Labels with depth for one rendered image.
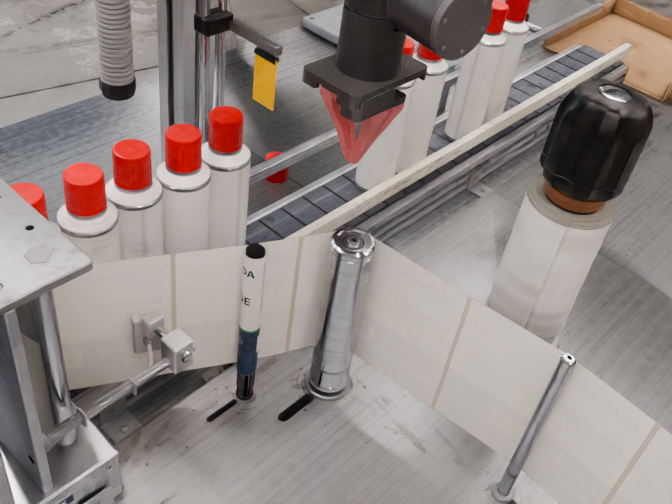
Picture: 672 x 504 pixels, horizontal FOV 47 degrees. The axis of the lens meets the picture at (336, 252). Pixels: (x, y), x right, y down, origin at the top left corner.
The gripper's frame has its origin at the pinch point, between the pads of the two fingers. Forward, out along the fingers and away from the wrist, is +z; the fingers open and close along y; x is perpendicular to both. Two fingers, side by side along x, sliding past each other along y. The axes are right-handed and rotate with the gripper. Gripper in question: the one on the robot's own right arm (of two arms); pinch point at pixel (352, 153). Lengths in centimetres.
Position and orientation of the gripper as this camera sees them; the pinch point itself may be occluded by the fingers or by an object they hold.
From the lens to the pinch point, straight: 74.0
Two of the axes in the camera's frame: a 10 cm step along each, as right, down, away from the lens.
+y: 6.7, -4.0, 6.2
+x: -7.3, -5.1, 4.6
